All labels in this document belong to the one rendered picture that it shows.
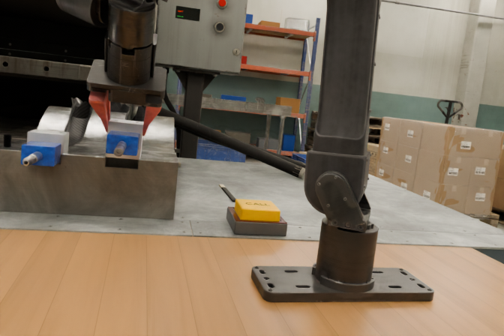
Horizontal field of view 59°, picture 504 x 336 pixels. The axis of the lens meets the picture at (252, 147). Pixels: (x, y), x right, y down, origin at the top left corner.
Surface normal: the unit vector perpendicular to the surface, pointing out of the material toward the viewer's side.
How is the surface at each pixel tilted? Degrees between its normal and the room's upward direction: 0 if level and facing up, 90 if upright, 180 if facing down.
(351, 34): 90
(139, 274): 0
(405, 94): 90
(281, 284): 0
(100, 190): 90
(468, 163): 99
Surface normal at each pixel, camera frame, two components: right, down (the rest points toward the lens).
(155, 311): 0.11, -0.99
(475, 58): 0.14, 0.13
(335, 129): -0.34, -0.15
